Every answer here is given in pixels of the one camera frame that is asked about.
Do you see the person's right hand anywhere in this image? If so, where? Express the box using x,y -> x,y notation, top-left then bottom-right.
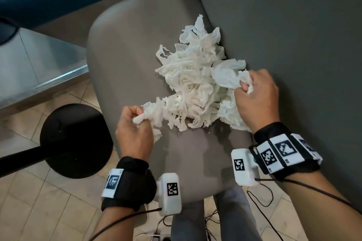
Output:
234,69 -> 281,134

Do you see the person's left hand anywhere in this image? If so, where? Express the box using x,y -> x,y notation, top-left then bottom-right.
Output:
116,105 -> 155,162

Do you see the white tissue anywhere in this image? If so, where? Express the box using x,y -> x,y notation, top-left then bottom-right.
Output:
210,58 -> 254,95
132,97 -> 164,142

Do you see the pile of white tissue shreds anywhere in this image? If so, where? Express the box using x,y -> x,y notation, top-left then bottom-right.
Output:
155,14 -> 254,133

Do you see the person's right forearm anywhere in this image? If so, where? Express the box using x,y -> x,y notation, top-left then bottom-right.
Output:
282,169 -> 362,241

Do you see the person's right leg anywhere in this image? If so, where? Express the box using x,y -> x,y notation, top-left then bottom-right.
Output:
213,186 -> 264,241

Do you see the black wristband with marker tags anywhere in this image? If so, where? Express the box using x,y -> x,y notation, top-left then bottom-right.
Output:
248,121 -> 323,181
101,156 -> 158,212

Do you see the shiny metal plinth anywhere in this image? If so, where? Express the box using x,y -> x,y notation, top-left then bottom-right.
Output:
0,27 -> 90,108

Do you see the black pedestal table base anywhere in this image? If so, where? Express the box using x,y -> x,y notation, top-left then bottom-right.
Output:
0,104 -> 114,179

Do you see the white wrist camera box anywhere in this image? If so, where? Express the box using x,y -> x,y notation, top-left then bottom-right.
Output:
156,173 -> 182,217
231,148 -> 261,187

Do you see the black floor cable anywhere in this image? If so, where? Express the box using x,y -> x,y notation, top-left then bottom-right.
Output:
247,183 -> 283,241

